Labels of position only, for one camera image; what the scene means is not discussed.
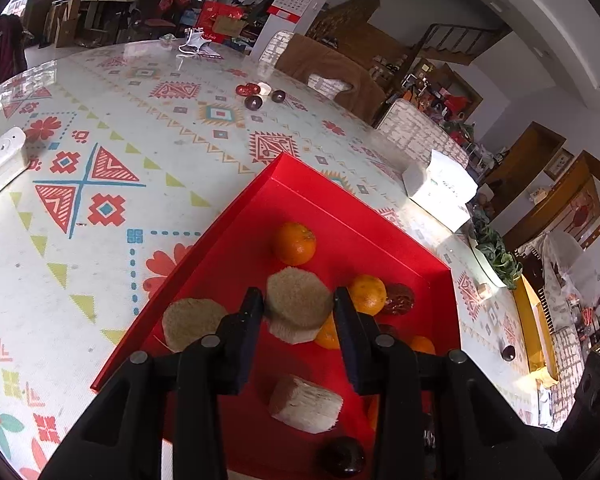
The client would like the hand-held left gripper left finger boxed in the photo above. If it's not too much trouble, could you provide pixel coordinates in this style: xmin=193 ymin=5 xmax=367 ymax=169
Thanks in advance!
xmin=39 ymin=286 xmax=266 ymax=480

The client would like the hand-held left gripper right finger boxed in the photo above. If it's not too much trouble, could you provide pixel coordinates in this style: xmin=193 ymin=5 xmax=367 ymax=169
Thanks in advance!
xmin=333 ymin=286 xmax=563 ymax=480

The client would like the beige pastry block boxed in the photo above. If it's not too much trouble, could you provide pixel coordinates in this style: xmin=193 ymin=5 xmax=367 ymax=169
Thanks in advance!
xmin=268 ymin=374 xmax=343 ymax=435

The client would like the red cardboard box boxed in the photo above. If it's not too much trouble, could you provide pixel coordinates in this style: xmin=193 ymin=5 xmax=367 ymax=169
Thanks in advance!
xmin=90 ymin=152 xmax=463 ymax=480

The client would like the white patterned chair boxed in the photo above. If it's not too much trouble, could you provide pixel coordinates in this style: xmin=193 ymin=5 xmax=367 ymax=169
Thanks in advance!
xmin=380 ymin=100 xmax=468 ymax=166
xmin=552 ymin=327 xmax=588 ymax=411

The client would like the yellow cardboard box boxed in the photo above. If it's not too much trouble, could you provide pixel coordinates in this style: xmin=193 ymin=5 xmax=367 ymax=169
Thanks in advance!
xmin=512 ymin=275 xmax=561 ymax=386

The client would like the white oval plate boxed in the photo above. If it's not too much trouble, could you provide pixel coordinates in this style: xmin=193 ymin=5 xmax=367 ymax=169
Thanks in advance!
xmin=467 ymin=237 xmax=508 ymax=288

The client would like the white tissue box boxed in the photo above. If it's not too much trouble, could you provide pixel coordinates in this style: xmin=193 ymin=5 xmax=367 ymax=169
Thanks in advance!
xmin=401 ymin=149 xmax=478 ymax=233

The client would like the brown chair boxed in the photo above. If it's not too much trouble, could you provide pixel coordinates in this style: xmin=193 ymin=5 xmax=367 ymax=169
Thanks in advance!
xmin=275 ymin=40 xmax=386 ymax=121

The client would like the white face mask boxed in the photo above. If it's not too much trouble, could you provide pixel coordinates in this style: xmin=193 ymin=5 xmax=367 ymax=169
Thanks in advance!
xmin=177 ymin=30 xmax=221 ymax=58

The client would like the white power strip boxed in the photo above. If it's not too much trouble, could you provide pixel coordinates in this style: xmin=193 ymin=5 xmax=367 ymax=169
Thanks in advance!
xmin=0 ymin=127 xmax=28 ymax=196

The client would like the wooden display cabinet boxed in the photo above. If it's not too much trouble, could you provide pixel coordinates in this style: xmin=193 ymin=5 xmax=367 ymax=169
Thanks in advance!
xmin=307 ymin=0 xmax=416 ymax=78

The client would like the red gift box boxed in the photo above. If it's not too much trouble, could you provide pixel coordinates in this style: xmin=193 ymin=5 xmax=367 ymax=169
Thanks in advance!
xmin=197 ymin=2 xmax=246 ymax=43

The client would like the wooden staircase railing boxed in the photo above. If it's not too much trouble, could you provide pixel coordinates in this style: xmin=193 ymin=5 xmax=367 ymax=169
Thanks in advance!
xmin=410 ymin=22 xmax=511 ymax=66

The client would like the wooden door frame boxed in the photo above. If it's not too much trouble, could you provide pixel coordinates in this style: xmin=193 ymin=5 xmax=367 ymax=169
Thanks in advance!
xmin=505 ymin=150 xmax=600 ymax=251

